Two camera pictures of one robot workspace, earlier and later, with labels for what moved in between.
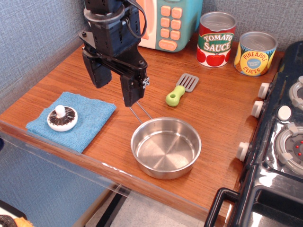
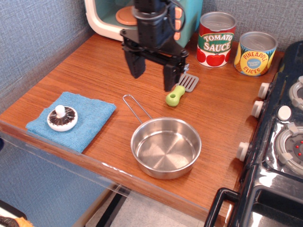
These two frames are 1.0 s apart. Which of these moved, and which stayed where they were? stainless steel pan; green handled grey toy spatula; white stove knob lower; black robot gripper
Moved: black robot gripper
Stayed: stainless steel pan; white stove knob lower; green handled grey toy spatula
